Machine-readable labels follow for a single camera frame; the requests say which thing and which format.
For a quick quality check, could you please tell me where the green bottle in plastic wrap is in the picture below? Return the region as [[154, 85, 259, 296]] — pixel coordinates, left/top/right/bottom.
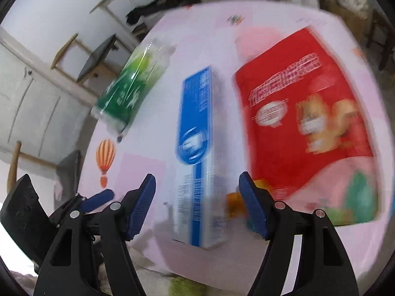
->
[[91, 38, 176, 136]]

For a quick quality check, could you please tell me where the red snack bag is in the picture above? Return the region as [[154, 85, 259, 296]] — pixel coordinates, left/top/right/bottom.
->
[[233, 26, 383, 227]]

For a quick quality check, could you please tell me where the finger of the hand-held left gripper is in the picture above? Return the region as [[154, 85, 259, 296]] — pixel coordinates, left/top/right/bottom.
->
[[49, 189, 115, 222]]

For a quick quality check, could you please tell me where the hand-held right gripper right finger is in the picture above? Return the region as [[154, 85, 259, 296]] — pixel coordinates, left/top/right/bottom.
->
[[239, 172, 359, 296]]

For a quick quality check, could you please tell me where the orange peel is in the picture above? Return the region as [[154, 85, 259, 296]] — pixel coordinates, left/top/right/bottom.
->
[[226, 191, 247, 218]]

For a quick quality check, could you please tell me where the black cloth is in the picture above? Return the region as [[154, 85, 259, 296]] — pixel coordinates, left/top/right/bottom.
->
[[126, 0, 182, 25]]

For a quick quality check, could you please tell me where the white door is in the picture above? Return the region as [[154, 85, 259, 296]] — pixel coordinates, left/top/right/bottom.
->
[[0, 26, 99, 164]]

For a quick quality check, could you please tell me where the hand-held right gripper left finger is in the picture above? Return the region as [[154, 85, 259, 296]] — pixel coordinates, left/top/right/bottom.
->
[[32, 173, 157, 296]]

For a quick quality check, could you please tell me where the blue white toothpaste box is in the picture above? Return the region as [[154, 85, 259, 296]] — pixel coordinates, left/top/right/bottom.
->
[[171, 65, 229, 251]]

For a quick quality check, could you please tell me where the wooden chair with dark seat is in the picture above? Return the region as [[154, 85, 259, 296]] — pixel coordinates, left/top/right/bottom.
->
[[8, 141, 82, 204], [51, 33, 121, 91]]

